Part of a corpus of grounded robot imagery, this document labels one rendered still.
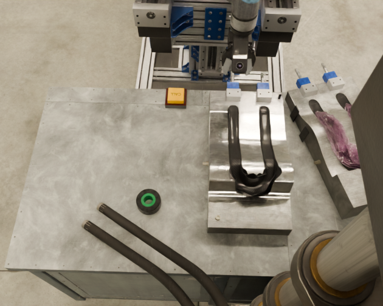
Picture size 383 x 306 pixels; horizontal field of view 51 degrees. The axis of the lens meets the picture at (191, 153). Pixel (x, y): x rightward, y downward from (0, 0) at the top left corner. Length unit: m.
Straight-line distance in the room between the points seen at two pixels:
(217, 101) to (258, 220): 0.45
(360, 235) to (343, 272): 0.08
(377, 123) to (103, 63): 2.57
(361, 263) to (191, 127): 1.12
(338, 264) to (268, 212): 0.83
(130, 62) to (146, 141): 1.35
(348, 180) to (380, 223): 1.08
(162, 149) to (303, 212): 0.53
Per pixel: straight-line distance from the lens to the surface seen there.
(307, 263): 0.55
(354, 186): 1.36
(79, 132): 1.53
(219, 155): 1.30
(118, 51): 2.84
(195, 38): 1.87
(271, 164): 1.31
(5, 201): 2.44
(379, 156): 0.28
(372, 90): 0.29
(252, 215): 1.29
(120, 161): 1.44
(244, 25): 1.19
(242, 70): 1.23
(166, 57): 2.49
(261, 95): 1.45
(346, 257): 0.46
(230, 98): 1.44
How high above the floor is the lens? 2.06
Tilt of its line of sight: 62 degrees down
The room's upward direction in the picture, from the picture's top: straight up
